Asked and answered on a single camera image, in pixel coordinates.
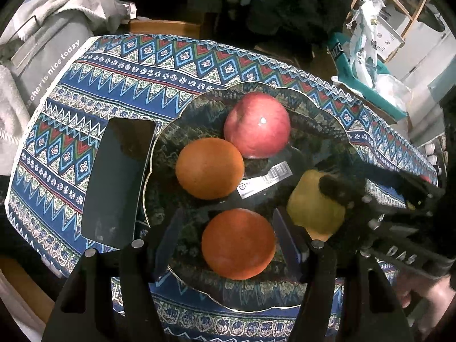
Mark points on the red apple back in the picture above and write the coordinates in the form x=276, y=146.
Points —
x=425, y=178

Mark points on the red apple front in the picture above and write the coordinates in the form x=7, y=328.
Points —
x=258, y=126

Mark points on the wooden shelf rack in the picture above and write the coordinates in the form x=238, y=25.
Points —
x=407, y=19

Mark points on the person's right hand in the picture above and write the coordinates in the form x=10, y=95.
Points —
x=438, y=293

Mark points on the red apple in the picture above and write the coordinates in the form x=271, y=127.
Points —
x=425, y=178
x=258, y=126

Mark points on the pile of grey clothes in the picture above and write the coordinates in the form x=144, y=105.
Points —
x=37, y=43

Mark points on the large orange front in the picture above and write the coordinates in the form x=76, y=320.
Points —
x=209, y=168

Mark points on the white patterned storage box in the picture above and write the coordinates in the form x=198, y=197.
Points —
x=390, y=37

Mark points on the patterned blue tablecloth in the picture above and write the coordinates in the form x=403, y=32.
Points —
x=151, y=77

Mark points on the clear plastic bag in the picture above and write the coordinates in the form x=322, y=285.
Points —
x=393, y=91

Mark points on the large orange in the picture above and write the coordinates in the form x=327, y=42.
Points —
x=209, y=168
x=238, y=244

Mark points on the black hanging jacket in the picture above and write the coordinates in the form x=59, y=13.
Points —
x=292, y=27

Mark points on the yellow-green mango front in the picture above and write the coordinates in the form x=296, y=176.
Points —
x=309, y=208

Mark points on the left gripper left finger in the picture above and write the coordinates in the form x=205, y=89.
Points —
x=107, y=297

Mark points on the wooden drawer box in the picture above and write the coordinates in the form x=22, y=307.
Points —
x=177, y=28

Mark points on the white printed rice bag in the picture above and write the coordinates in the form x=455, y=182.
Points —
x=363, y=43

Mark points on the teal plastic bin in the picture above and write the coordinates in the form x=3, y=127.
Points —
x=346, y=77

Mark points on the black smartphone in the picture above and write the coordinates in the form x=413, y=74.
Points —
x=112, y=197

